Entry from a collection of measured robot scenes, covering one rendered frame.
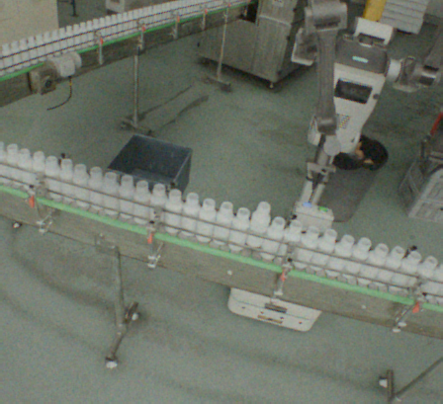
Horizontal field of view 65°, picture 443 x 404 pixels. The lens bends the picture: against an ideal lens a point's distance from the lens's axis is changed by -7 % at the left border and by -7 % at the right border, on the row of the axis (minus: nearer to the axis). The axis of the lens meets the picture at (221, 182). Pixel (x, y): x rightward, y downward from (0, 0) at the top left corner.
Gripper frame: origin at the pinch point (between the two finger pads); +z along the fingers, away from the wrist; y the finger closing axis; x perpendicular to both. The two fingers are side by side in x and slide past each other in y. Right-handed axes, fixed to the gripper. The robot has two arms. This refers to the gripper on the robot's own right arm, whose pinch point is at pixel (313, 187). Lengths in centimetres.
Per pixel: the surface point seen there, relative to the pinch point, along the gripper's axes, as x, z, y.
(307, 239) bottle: -17.6, 12.5, 0.4
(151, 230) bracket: -25, 20, -49
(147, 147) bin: 46, 14, -78
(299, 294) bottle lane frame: -12.1, 36.8, 5.1
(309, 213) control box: -3.0, 9.0, 0.8
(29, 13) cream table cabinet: 288, -48, -342
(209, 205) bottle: -15.1, 10.9, -33.3
